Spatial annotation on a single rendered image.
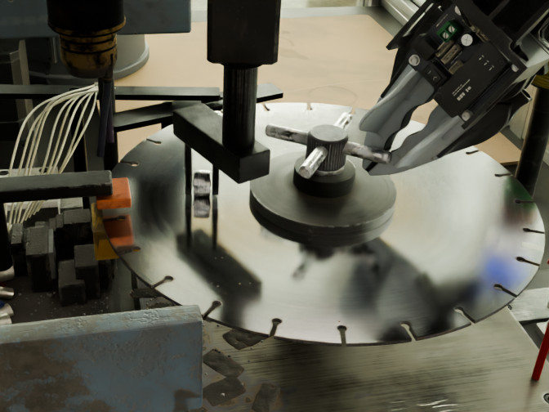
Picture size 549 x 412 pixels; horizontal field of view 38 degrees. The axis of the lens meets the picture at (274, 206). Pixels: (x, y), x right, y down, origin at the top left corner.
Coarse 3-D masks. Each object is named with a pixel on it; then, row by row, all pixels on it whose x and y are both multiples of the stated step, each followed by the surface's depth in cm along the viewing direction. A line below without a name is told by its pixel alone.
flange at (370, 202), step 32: (288, 160) 63; (352, 160) 63; (256, 192) 59; (288, 192) 59; (320, 192) 58; (352, 192) 59; (384, 192) 60; (288, 224) 56; (320, 224) 56; (352, 224) 56
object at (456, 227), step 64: (256, 128) 69; (192, 192) 60; (448, 192) 62; (512, 192) 62; (128, 256) 53; (192, 256) 53; (256, 256) 54; (320, 256) 54; (384, 256) 54; (448, 256) 55; (512, 256) 55; (256, 320) 48; (320, 320) 48; (384, 320) 49; (448, 320) 49
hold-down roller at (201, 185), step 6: (198, 174) 58; (204, 174) 59; (198, 180) 58; (204, 180) 58; (210, 180) 59; (198, 186) 58; (204, 186) 58; (210, 186) 59; (198, 192) 59; (204, 192) 59; (210, 192) 59
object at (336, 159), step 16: (272, 128) 59; (288, 128) 59; (320, 128) 58; (336, 128) 58; (304, 144) 58; (320, 144) 57; (336, 144) 57; (352, 144) 57; (320, 160) 56; (336, 160) 57; (384, 160) 57; (304, 176) 54
